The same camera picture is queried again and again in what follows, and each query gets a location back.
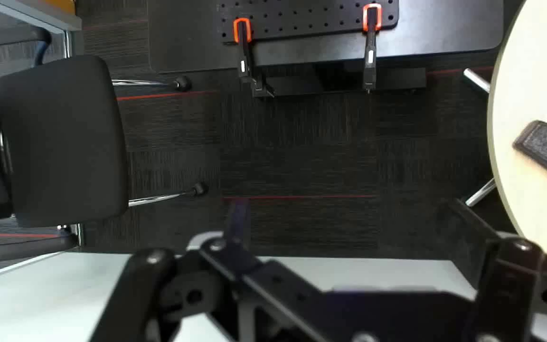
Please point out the black flat base board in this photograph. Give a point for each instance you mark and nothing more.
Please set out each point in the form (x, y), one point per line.
(437, 30)

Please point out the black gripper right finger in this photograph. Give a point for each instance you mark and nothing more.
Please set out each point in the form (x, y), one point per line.
(513, 286)

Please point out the round wooden table top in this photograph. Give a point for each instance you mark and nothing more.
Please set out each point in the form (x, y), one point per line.
(539, 77)

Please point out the chrome table leg base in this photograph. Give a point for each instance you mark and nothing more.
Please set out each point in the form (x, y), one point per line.
(476, 79)

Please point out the grey shelf board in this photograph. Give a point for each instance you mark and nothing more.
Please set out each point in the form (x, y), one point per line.
(26, 12)

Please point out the orange black bar clamp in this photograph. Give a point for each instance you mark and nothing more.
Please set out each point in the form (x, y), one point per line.
(243, 45)
(370, 45)

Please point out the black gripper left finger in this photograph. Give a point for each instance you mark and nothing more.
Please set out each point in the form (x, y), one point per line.
(222, 286)

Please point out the black office chair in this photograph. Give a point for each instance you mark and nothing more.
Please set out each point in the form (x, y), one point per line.
(64, 140)

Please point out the black perforated pegboard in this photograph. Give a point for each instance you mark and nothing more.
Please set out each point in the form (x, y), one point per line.
(304, 16)

